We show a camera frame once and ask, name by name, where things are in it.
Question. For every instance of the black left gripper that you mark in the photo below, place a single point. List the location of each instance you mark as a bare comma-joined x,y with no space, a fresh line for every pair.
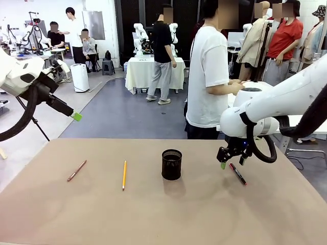
47,89

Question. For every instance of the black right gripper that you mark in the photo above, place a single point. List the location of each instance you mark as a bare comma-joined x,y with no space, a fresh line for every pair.
236,146

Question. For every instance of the red black marker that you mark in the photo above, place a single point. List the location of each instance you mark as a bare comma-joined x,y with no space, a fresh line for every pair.
237,173

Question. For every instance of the reddish brown pen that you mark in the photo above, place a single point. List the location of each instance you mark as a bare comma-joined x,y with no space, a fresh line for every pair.
76,171

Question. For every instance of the yellow pencil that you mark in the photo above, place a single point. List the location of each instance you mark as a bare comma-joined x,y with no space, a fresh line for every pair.
124,176

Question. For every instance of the person right forearm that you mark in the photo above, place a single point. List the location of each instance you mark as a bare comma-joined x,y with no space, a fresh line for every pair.
219,88

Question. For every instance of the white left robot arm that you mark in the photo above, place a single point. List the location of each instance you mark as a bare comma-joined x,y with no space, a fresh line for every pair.
15,74

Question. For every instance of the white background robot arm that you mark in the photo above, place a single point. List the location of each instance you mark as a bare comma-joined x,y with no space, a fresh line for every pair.
174,28
139,28

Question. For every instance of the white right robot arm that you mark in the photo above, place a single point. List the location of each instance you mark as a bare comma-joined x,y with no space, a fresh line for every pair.
281,99

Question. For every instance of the black mesh pen holder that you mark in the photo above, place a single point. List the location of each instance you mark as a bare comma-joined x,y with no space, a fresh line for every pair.
171,168

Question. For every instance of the person right hand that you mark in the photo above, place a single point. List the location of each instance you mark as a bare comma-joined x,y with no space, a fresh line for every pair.
237,84

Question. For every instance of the pale green plastic piece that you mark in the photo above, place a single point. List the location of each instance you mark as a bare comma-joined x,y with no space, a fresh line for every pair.
258,138

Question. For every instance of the black tripod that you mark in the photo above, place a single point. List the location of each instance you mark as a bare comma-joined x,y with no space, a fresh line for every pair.
267,38
41,129

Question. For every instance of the white air purifier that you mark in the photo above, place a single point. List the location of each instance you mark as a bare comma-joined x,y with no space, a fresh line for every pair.
79,76

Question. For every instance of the grey plastic stool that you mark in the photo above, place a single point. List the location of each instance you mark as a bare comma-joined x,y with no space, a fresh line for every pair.
108,66

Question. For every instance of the black bag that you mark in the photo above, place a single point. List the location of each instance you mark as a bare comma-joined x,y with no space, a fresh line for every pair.
108,55

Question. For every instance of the seated person grey shirt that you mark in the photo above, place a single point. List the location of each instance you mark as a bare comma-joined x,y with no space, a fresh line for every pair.
89,44

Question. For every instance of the seated person black shirt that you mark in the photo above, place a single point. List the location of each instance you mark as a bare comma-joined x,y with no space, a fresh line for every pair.
56,38

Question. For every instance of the table with cream cloth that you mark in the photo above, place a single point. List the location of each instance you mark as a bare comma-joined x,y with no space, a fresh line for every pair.
138,74

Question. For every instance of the standing person white shirt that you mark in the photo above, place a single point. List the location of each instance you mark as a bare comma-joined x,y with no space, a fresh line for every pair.
76,35

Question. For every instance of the light wooden piece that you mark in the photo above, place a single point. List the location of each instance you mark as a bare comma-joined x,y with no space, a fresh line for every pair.
2,153

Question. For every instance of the person in white T-shirt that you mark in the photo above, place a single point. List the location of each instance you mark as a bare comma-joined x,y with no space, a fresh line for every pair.
204,76

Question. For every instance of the person black shirt grey trousers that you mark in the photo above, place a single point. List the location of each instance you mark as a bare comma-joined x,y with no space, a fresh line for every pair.
161,43

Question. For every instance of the mannequin with beige coat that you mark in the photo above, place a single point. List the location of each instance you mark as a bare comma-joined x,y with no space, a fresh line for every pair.
251,43

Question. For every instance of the person in red shirt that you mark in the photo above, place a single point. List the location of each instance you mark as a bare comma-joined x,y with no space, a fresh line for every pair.
283,38

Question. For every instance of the mannequin with bucket hat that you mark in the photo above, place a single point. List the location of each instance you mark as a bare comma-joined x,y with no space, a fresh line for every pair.
314,40

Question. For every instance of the grey metal wall panel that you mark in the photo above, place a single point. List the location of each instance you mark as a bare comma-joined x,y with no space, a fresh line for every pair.
94,25

